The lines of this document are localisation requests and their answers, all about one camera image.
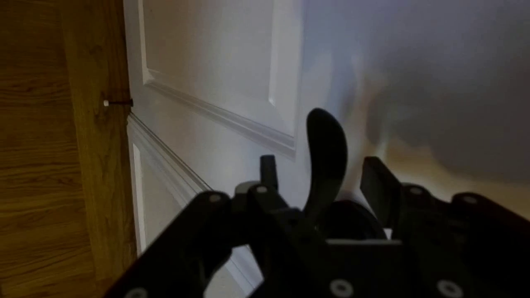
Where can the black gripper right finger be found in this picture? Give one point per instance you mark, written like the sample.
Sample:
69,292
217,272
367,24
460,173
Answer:
440,237

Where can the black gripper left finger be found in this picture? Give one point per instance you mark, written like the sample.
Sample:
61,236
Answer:
220,242

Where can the white panelled door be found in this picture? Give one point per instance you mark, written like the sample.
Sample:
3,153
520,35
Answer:
232,55

